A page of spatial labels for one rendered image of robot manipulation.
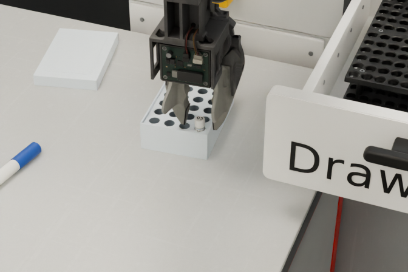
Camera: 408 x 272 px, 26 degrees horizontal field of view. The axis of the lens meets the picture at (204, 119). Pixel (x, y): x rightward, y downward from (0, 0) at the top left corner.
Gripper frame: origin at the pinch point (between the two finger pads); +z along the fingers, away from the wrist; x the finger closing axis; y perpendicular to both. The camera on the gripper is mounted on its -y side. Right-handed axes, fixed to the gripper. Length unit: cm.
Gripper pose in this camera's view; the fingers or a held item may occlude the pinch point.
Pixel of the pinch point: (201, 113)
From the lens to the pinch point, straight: 104.3
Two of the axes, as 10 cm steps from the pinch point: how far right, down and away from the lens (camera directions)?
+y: -2.8, 5.6, -7.8
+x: 9.6, 1.6, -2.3
